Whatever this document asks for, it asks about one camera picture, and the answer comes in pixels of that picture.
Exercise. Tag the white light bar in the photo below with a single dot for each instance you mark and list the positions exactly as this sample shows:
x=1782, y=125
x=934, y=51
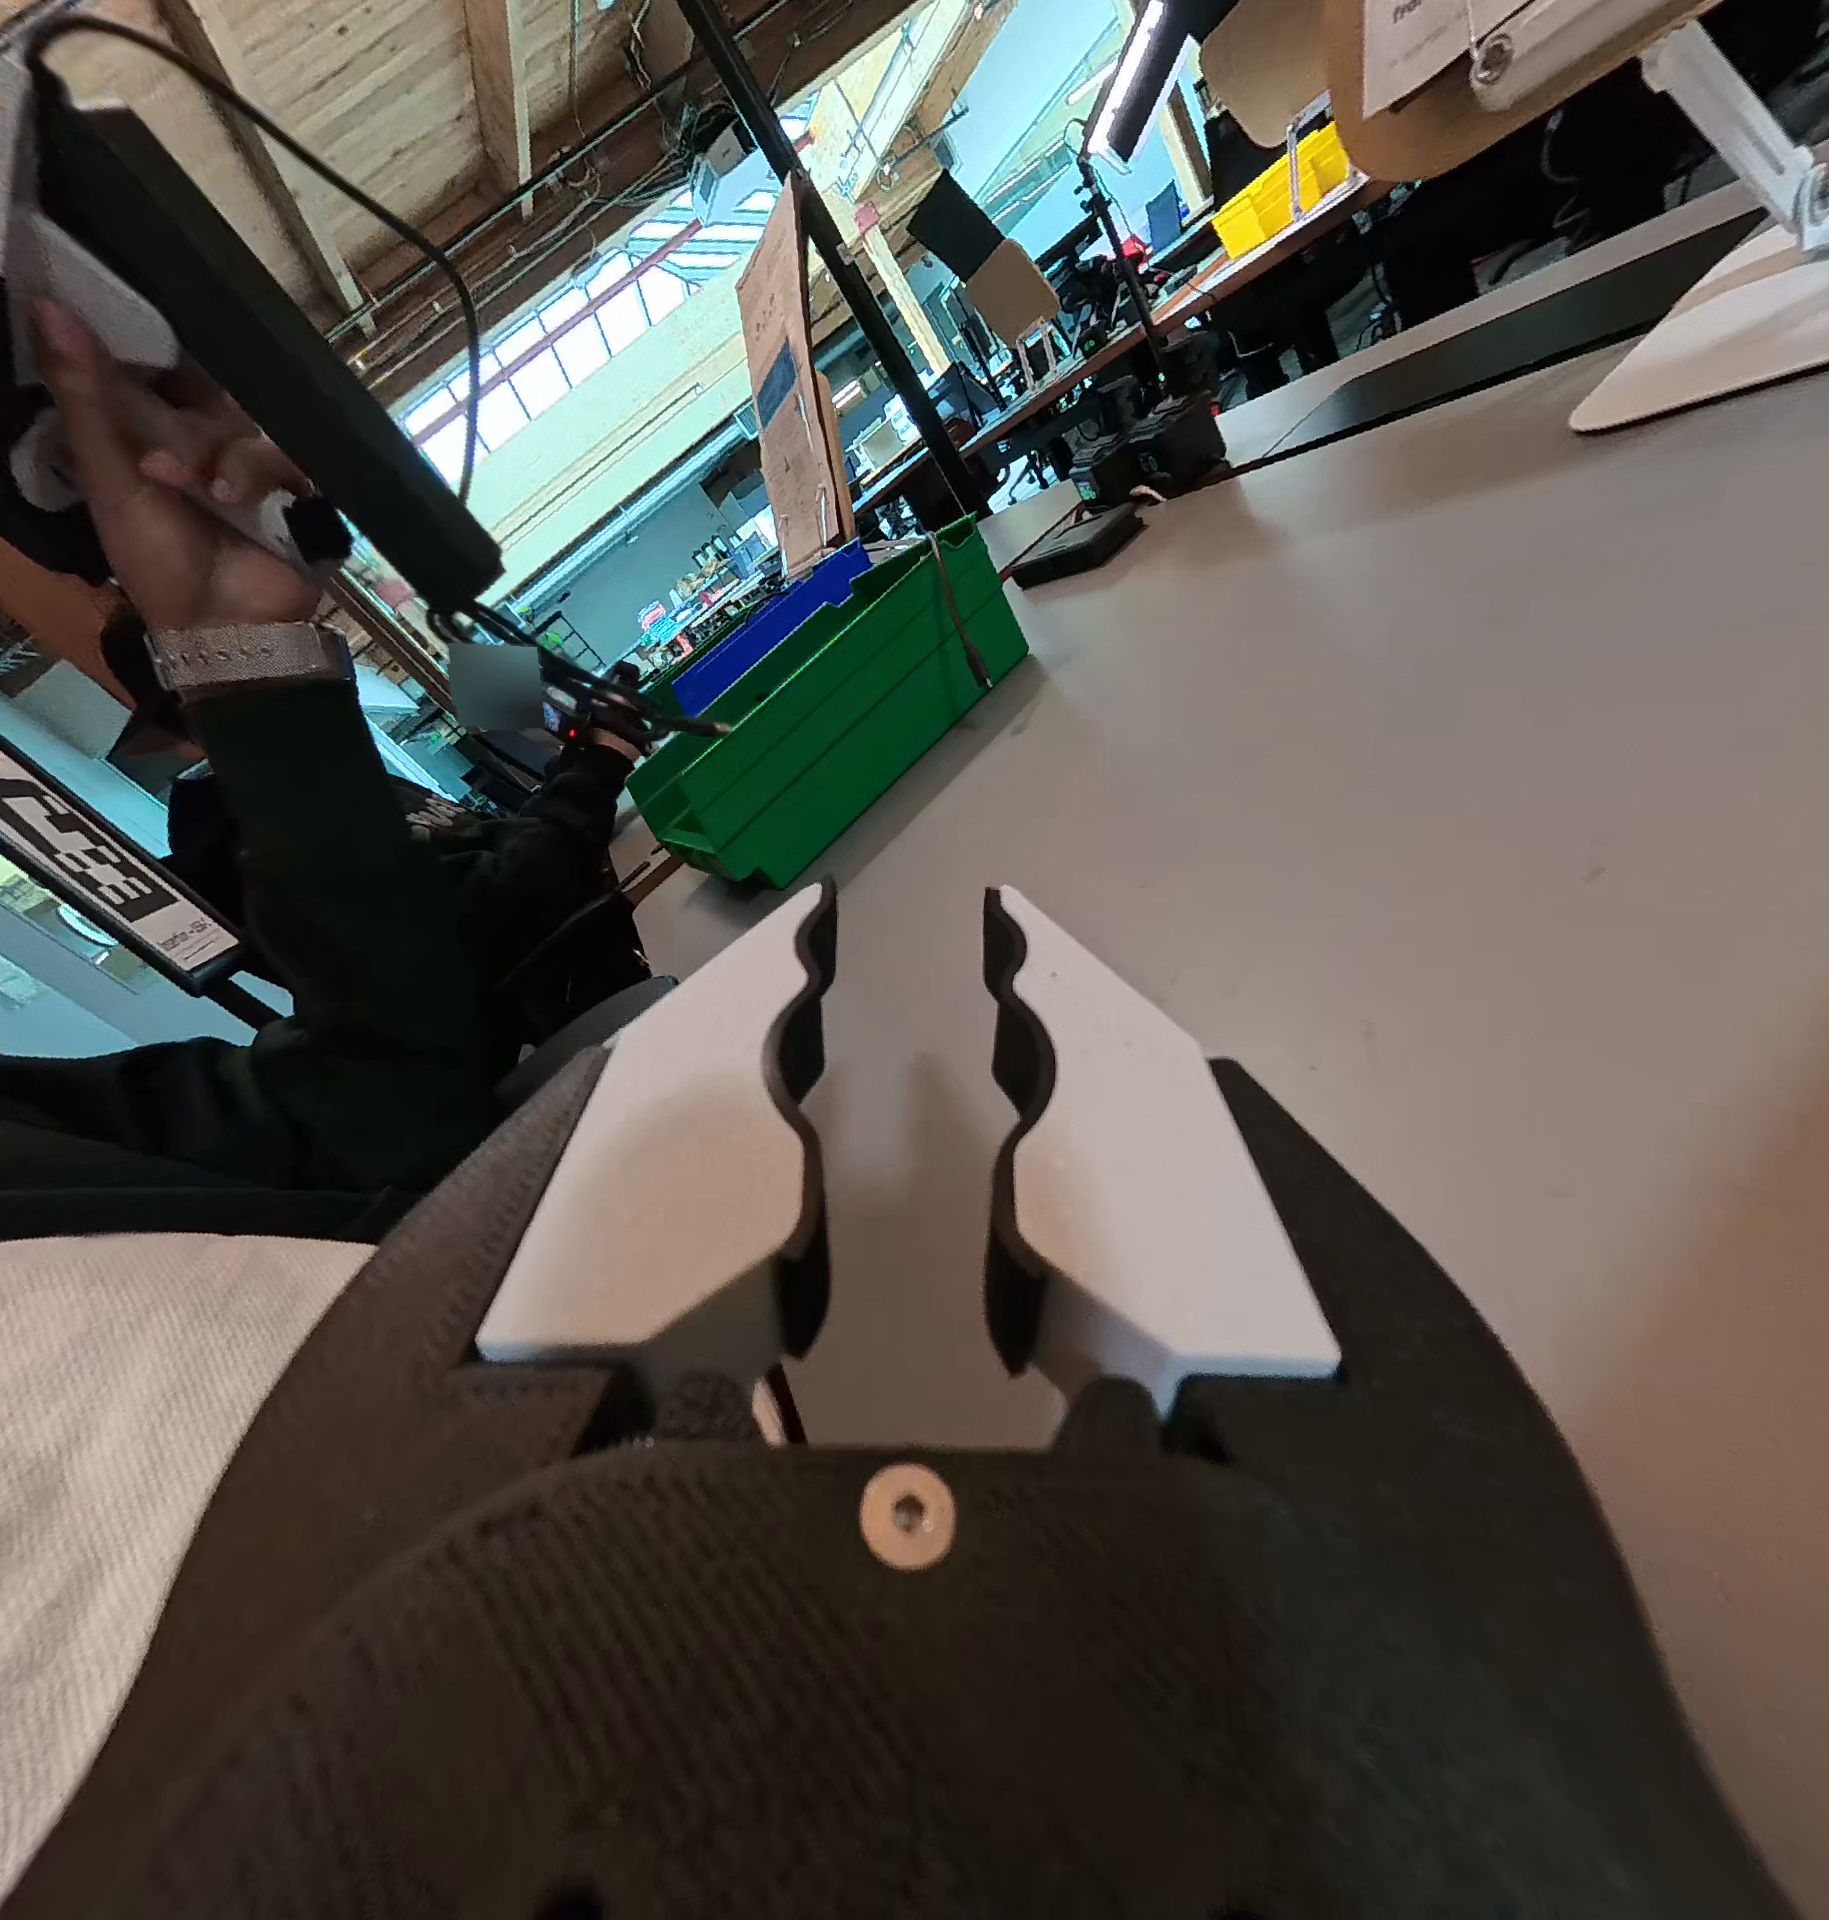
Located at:
x=1130, y=75

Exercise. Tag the black battery charger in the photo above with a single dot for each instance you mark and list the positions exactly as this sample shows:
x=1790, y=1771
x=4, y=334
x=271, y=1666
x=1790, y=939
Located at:
x=1152, y=434

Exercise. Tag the person's left forearm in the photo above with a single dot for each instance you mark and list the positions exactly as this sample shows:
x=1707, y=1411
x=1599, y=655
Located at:
x=316, y=872

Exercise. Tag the white stand base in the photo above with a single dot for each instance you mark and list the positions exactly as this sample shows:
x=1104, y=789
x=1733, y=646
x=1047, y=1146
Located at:
x=1723, y=330

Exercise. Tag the grey desk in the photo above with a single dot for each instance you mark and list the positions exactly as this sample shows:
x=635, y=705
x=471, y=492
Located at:
x=1456, y=751

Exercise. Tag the small wooden board stand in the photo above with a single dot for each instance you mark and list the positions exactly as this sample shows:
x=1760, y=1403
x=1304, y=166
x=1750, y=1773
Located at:
x=1260, y=60

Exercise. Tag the person's left hand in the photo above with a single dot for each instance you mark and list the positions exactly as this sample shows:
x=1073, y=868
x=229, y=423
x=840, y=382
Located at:
x=182, y=497

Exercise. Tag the black flag panel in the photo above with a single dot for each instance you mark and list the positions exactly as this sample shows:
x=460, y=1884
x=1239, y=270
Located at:
x=951, y=226

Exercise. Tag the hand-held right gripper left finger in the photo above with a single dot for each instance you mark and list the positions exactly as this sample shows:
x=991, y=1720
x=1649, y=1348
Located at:
x=660, y=1198

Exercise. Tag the cardboard card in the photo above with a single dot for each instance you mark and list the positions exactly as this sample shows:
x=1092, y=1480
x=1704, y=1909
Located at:
x=795, y=389

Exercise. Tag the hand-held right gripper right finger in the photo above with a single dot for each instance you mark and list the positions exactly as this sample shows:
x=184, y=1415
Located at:
x=1169, y=1216

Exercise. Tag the blue storage bin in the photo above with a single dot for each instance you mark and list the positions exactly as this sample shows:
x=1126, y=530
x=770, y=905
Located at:
x=766, y=631

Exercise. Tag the black chair armrest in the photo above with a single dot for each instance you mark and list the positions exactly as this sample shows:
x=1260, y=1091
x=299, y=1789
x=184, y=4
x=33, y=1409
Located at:
x=585, y=1036

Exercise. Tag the black pole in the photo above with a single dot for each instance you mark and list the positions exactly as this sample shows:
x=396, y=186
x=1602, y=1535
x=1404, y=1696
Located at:
x=856, y=284

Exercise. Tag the long black multiport hub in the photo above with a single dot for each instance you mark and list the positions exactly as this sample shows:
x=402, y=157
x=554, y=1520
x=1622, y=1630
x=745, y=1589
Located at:
x=255, y=330

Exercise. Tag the small black device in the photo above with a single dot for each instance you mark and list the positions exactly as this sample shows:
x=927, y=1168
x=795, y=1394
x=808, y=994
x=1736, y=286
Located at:
x=1078, y=545

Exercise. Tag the small yellow storage bin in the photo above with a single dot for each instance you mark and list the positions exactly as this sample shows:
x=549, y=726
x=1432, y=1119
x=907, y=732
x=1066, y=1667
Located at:
x=1275, y=205

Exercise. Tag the grey wristwatch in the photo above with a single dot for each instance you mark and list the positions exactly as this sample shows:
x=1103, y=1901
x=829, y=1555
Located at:
x=248, y=655

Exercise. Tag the green plastic bin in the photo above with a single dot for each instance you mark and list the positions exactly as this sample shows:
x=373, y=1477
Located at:
x=856, y=721

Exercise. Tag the black framed marker sign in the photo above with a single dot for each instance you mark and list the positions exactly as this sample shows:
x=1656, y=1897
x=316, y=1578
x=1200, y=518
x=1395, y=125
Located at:
x=74, y=855

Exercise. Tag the black desk pad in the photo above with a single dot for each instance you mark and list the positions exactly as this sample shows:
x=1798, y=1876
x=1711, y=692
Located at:
x=1456, y=382

